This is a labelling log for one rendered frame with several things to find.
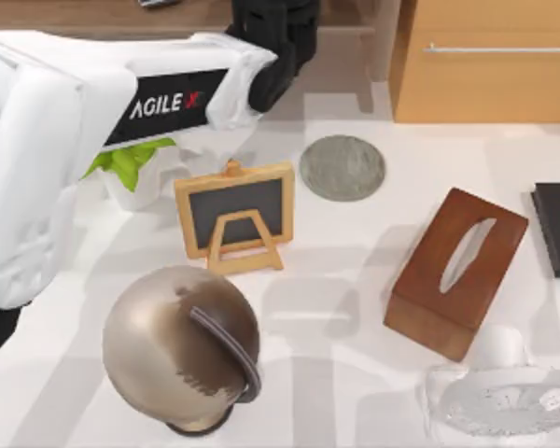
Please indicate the green leafy plant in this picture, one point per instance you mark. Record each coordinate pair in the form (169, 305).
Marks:
(126, 163)

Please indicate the wooden cupboard door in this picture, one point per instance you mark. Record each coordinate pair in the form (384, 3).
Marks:
(490, 88)

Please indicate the wooden framed blackboard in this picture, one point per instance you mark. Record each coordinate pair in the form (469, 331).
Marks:
(235, 210)

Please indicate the black book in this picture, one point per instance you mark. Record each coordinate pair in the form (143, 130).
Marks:
(557, 228)

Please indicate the brown wooden tissue box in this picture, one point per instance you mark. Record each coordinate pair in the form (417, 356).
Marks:
(457, 270)

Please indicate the bronze round kettle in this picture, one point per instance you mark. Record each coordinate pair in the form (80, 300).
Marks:
(168, 345)

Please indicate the dark grey object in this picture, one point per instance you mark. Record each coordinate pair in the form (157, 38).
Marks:
(156, 2)

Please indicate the grey round coaster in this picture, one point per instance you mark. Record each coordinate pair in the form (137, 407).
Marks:
(343, 167)

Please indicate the white plant pot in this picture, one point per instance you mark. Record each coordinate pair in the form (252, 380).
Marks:
(168, 172)

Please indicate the wooden open shelf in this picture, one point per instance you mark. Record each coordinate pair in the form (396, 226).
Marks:
(350, 51)

